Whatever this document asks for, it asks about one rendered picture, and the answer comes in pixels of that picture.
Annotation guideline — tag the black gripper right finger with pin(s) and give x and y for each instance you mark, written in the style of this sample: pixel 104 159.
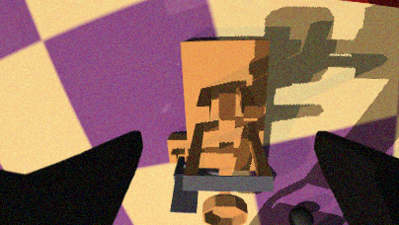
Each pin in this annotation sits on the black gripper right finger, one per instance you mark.
pixel 364 181

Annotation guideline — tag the black ball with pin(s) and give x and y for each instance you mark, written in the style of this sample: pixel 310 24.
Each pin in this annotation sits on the black ball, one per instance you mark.
pixel 300 216

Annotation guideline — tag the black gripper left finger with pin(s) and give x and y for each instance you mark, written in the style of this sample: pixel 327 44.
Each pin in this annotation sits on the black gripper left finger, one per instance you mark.
pixel 85 189

